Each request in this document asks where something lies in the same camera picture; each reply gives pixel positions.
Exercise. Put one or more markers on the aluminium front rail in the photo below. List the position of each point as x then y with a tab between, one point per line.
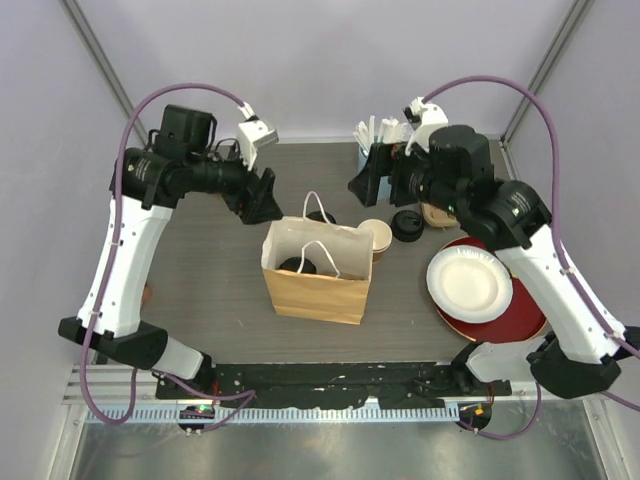
111	387

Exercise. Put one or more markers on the white paper plate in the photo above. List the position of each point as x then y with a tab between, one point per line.
469	284

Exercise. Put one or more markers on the red round tray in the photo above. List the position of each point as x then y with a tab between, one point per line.
522	320

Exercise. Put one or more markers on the black lid stack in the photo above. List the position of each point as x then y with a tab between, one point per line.
407	226

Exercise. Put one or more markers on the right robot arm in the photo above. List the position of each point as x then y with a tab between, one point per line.
453	171

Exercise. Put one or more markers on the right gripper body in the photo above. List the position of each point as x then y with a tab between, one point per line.
412	177

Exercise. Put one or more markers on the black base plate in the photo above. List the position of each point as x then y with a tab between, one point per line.
335	386

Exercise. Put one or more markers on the pink mug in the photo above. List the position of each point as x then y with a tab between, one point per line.
146	295

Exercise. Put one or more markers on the blue straw holder cup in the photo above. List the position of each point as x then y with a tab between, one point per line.
363	153

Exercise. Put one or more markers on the cardboard cup carrier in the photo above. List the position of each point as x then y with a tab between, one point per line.
437	218

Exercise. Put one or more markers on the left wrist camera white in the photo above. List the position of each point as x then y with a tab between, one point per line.
252	134

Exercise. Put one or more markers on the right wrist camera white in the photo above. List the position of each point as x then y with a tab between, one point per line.
425	118

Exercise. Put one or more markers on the brown paper bag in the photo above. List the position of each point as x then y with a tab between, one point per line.
338	292

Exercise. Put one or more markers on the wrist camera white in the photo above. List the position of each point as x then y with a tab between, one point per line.
252	134
425	118

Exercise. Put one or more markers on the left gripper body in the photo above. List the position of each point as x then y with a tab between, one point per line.
235	186

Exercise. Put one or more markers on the black coffee cup lid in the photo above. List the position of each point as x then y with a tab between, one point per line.
298	265

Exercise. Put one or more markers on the stack of paper cups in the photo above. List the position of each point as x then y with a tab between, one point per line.
382	236

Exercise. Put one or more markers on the white wrapped straws bundle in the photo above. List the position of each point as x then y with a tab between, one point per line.
386	130

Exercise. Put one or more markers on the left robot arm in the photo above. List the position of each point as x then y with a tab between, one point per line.
180	157

